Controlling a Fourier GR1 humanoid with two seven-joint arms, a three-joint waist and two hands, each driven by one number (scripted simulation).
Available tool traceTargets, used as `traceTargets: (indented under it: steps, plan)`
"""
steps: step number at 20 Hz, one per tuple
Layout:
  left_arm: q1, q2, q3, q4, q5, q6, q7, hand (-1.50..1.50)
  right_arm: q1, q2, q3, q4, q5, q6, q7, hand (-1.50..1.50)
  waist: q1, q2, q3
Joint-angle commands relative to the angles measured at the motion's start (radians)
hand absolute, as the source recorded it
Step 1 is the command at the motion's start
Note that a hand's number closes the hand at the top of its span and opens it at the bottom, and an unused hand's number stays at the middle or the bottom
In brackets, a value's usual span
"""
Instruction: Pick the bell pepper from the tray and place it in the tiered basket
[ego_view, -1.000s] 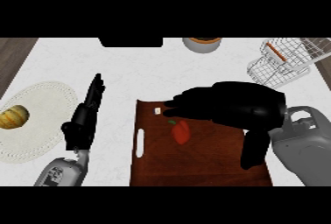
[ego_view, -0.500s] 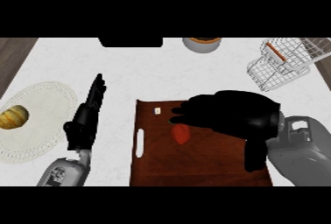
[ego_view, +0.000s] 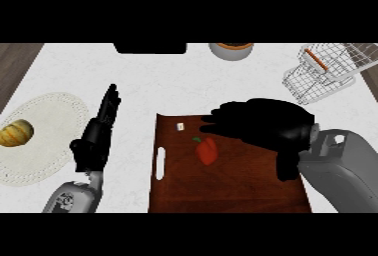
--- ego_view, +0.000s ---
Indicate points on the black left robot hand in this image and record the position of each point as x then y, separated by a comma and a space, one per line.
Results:
94, 140

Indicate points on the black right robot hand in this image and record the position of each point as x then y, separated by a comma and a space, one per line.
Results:
270, 121

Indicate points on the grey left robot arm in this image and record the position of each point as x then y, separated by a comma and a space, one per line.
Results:
74, 196

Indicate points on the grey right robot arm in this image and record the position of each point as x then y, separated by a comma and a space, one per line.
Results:
339, 170

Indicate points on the red bell pepper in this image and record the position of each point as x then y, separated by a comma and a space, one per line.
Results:
207, 151

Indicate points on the brown wooden tray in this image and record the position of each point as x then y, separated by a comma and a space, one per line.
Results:
230, 173

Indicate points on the cream oval placemat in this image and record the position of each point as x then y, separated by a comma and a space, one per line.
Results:
38, 140

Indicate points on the yellow striped squash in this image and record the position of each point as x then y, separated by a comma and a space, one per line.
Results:
15, 133

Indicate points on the small white cube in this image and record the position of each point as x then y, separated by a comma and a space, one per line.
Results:
180, 126

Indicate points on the grey pot with brown rim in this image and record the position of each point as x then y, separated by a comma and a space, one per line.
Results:
230, 51

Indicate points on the black appliance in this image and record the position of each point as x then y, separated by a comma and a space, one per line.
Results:
149, 48

